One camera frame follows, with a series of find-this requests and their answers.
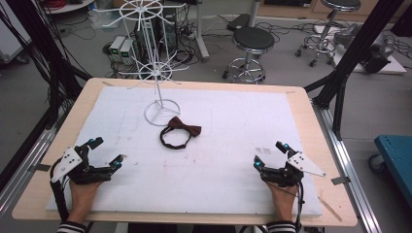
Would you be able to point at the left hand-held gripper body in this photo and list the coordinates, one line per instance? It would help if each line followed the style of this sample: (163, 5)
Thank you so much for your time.
(81, 168)

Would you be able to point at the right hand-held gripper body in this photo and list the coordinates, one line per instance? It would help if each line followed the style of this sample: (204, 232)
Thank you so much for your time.
(288, 168)

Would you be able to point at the dark red bow tie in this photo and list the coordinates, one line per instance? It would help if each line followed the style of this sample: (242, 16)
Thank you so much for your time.
(181, 131)

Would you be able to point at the person's left hand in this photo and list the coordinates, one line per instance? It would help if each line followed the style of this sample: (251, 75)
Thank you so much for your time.
(85, 194)

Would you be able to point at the person's right hand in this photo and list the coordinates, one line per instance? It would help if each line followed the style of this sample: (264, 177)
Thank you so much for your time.
(282, 200)

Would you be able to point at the wooden stick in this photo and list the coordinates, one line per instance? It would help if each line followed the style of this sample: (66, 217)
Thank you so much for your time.
(329, 208)

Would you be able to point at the striped right sleeve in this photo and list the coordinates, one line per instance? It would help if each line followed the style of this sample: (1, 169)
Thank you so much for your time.
(281, 227)

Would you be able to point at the striped sleeve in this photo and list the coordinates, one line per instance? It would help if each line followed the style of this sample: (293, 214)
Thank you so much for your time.
(281, 227)
(72, 227)

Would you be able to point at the striped left sleeve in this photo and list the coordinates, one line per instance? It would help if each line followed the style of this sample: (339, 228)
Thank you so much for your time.
(72, 227)

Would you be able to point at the white foam mat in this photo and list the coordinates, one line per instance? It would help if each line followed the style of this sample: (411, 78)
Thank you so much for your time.
(194, 155)

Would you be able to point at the grey power supply box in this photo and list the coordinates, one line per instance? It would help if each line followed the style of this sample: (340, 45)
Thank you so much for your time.
(127, 51)
(116, 49)

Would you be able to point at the black round stool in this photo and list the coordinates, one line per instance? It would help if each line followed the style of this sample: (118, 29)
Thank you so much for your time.
(249, 51)

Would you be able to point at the blue cart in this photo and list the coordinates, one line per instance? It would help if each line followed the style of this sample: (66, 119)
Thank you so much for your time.
(393, 161)

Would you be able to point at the grey round stool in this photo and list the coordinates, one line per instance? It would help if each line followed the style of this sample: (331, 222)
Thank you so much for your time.
(327, 29)

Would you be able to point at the grey table leg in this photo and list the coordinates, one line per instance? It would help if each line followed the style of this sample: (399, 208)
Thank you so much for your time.
(200, 30)

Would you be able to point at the black metal frame post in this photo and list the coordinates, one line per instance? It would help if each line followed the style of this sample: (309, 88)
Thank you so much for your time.
(48, 51)
(351, 61)

